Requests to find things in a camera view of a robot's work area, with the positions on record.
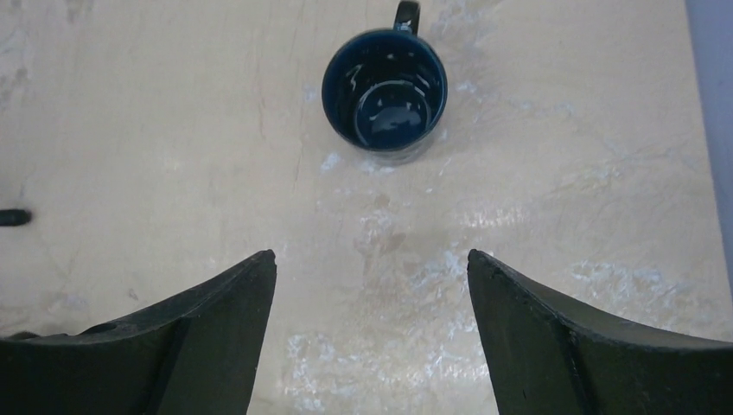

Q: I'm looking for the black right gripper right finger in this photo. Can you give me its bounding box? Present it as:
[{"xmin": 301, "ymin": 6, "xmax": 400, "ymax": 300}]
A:
[{"xmin": 467, "ymin": 250, "xmax": 732, "ymax": 414}]

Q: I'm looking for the dark blue mug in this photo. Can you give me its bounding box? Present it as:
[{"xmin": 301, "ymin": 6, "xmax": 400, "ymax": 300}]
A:
[{"xmin": 321, "ymin": 1, "xmax": 449, "ymax": 163}]

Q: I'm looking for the white music stand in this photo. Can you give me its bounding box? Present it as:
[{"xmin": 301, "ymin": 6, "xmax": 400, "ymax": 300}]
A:
[{"xmin": 0, "ymin": 209, "xmax": 32, "ymax": 227}]

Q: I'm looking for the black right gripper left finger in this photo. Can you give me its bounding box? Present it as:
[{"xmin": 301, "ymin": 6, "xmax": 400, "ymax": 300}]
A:
[{"xmin": 1, "ymin": 250, "xmax": 277, "ymax": 414}]

